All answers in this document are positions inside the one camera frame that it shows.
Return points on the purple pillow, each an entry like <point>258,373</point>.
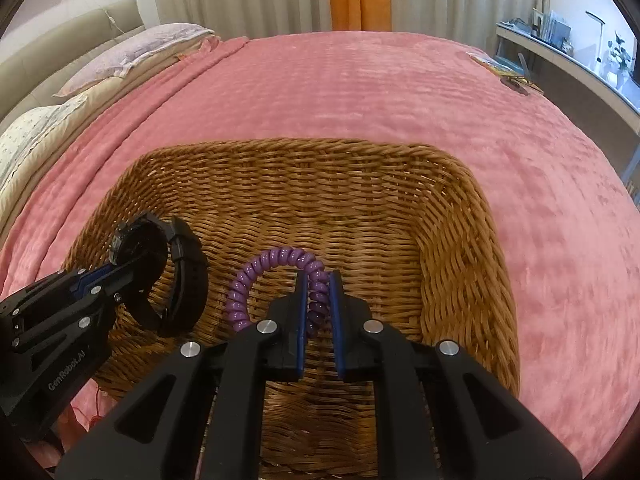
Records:
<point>119,60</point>

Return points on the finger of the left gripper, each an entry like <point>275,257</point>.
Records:
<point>111,279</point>
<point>106,299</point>

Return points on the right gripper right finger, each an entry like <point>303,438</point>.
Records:
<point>439,414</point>

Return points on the items on bed corner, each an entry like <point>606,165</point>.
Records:
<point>508,77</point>

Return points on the beige headboard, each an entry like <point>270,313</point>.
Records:
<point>33,75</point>

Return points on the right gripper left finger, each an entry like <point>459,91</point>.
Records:
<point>198,415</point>

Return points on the grey wall desk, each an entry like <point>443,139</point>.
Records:
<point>608,116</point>

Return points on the pink bed blanket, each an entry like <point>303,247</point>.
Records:
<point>565,222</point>

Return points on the white desk lamp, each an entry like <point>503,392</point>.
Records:
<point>595,57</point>

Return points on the cream dotted pillow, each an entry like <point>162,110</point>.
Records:
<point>33,128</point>

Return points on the brown wicker basket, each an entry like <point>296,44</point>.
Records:
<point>408,227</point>

